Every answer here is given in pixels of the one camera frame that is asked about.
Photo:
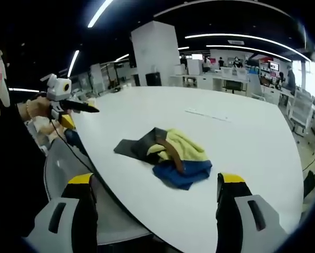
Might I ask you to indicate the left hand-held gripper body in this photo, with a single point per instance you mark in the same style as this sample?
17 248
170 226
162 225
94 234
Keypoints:
59 88

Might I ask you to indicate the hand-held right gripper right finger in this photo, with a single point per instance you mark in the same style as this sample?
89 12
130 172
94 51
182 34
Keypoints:
241 210

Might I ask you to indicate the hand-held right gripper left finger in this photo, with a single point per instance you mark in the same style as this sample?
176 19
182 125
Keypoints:
67 210

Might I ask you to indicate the dark grey folding template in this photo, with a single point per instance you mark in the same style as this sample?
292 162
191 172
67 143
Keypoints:
134 147

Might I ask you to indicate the yellow and blue garment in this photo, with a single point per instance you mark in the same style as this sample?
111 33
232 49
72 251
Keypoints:
182 155

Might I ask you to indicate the person's left hand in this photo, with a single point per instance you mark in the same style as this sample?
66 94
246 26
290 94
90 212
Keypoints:
38 106

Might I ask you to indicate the long ceiling light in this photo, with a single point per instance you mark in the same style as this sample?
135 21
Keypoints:
99 13
252 39
73 63
249 50

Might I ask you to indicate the grey office chair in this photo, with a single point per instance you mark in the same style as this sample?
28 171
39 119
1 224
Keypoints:
65 168

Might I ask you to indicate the person's black clothing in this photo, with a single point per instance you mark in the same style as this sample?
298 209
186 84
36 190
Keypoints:
12 171

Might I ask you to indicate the black bin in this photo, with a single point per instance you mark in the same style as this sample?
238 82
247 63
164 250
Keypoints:
153 79

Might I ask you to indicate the white mesh chair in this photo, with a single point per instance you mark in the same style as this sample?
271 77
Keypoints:
302 108

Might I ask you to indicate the row of white desks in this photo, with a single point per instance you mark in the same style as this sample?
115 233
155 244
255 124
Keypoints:
207 80

